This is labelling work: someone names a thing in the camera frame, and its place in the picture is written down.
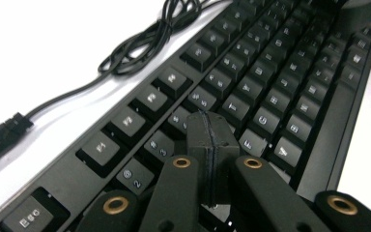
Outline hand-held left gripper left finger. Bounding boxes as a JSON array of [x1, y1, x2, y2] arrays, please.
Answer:
[[185, 110, 214, 208]]

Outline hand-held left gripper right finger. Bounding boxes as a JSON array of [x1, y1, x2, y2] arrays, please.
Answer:
[[205, 111, 242, 208]]

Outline black computer keyboard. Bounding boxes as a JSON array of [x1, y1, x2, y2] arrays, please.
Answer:
[[0, 0, 371, 232]]

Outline black keyboard cable with plug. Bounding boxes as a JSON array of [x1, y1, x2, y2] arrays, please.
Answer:
[[0, 0, 228, 173]]

